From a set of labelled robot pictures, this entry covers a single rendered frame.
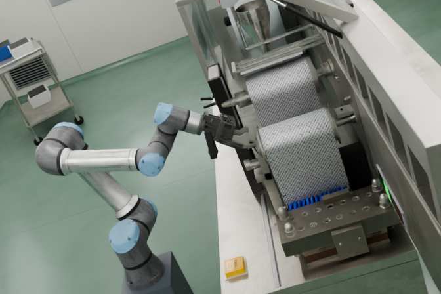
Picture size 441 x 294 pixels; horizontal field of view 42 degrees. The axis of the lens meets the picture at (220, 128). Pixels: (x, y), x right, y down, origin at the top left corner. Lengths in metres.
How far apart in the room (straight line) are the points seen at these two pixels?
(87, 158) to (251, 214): 0.72
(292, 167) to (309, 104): 0.29
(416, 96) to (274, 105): 1.00
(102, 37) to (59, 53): 0.62
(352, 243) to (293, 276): 0.23
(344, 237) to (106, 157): 0.82
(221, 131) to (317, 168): 0.35
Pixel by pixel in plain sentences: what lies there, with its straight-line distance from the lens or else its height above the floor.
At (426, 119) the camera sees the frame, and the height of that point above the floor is 1.65.
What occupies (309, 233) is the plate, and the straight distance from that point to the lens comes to 1.91.
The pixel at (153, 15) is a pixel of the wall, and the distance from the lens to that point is 7.56.
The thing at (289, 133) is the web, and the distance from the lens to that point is 1.93.
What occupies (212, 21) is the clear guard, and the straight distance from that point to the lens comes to 2.83.
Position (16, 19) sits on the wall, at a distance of 7.91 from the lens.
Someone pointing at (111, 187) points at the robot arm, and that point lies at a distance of 2.19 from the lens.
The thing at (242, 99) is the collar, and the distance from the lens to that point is 2.15.
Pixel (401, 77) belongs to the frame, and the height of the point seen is 1.65.
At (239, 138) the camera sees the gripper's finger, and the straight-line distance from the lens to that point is 1.97.
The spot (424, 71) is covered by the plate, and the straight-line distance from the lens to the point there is 1.76.
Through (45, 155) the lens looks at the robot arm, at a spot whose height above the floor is 1.50.
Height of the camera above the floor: 2.24
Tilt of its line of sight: 26 degrees down
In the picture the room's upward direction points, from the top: 22 degrees counter-clockwise
